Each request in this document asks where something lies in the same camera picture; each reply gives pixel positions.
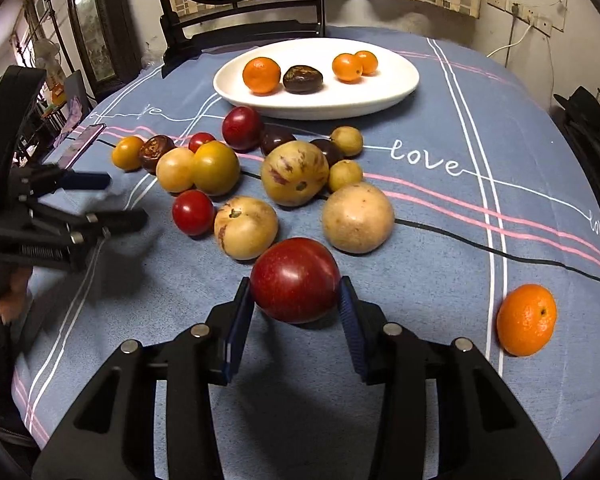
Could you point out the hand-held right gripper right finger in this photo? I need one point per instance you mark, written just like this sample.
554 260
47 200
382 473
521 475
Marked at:
352 330

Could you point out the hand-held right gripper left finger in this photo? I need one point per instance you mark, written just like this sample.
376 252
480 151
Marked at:
239 330

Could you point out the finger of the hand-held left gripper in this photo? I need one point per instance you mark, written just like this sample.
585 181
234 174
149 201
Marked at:
125 220
87 181

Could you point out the orange yellow tomato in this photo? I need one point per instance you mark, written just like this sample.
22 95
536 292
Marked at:
126 152

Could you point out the pale yellow round fruit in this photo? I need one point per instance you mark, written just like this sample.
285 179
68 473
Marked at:
174 170

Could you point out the wrinkled dark passion fruit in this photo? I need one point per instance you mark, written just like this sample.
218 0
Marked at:
155 152

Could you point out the large red plum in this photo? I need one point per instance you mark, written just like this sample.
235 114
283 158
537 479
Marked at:
295 280

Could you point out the pale pepino melon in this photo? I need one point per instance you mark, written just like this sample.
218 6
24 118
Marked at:
245 227

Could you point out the yellow green tomato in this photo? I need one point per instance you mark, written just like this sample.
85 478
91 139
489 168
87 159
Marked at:
216 167

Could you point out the small red cherry tomato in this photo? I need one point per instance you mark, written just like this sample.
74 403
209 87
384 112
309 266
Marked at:
200 139

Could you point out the yellow passion fruit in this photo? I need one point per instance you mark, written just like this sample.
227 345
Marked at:
357 217

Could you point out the small yellow round fruit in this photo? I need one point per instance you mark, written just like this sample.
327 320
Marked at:
346 140
345 176

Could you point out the orange mandarin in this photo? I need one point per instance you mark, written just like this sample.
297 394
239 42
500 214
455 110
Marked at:
526 320
261 75

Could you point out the white oval plate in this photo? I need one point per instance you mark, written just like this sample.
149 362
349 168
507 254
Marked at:
330 102

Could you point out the person's left hand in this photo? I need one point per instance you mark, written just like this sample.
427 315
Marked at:
15 300

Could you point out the smartphone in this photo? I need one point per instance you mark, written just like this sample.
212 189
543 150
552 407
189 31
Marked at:
82 142

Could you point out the white electric fan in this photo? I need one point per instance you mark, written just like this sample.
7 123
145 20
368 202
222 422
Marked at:
47 52

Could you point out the dark wood framed panel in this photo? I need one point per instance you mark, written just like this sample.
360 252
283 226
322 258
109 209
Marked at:
92 35

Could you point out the blue striped tablecloth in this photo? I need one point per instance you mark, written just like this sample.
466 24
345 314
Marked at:
455 260

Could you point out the dark purple plum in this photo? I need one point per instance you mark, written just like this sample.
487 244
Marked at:
275 139
328 149

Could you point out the dark brown passion fruit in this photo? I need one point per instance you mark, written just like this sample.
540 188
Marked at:
302 79

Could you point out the small orange tangerine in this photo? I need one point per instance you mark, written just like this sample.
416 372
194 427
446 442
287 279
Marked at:
368 61
346 67

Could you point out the black side cabinet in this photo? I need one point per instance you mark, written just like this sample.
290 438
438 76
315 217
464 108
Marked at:
595 170

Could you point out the black hat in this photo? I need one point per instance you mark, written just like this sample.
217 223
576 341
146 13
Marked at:
582 102

